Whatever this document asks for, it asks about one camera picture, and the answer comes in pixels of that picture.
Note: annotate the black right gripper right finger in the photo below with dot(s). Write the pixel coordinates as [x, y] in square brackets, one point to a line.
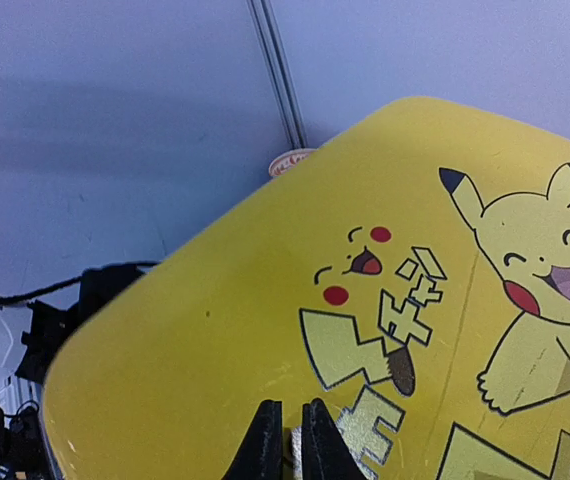
[324, 452]

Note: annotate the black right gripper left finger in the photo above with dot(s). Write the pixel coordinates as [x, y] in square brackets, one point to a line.
[260, 454]

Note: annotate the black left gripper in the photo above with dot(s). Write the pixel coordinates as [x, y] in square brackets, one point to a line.
[23, 445]

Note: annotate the yellow Pikachu suitcase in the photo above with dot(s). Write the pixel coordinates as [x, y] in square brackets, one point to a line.
[413, 274]

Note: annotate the red patterned cup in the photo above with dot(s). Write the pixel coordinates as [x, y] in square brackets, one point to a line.
[288, 160]

